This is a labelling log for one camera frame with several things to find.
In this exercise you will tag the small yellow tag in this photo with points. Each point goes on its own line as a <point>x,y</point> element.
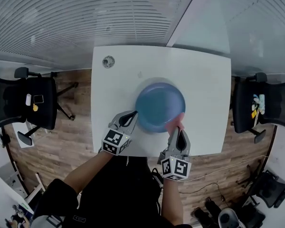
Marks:
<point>254,114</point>

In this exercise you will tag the pink cloth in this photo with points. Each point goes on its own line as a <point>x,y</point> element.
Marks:
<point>174,125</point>

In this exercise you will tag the white low shelf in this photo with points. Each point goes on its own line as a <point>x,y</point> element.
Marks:
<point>20,134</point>

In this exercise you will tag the white side desk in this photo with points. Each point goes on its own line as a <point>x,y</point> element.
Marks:
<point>4,193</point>

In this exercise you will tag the black office chair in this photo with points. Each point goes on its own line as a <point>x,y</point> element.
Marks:
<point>270,189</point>
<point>242,103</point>
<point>46,117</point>

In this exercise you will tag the person's right forearm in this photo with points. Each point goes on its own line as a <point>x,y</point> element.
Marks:
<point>172,198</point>

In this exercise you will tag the person's left forearm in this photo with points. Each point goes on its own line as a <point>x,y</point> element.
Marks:
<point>90,172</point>

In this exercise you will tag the big blue plate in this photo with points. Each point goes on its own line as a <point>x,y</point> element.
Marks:
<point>156,107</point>

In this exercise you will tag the white green bundle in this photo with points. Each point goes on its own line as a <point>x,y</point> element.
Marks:
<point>260,103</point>

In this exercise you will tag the person's black clothing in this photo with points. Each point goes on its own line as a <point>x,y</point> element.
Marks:
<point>118,193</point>

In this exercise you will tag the white window blind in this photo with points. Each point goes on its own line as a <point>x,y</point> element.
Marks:
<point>85,15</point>
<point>263,20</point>

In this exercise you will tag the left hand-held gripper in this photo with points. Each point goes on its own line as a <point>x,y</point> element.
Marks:
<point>115,141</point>

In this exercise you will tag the small clear tape piece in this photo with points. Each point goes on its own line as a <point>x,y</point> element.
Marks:
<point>140,74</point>

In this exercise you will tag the small yellow trinket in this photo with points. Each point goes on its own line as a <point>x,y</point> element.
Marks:
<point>35,107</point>

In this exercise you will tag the black smartphone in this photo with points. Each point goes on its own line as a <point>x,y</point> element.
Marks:
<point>38,99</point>

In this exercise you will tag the grey white office chair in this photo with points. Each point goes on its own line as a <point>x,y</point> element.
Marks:
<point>228,218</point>

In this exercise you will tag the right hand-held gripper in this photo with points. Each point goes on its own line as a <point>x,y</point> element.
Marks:
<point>177,167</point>

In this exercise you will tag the small white case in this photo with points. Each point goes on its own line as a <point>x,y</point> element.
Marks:
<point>28,99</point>

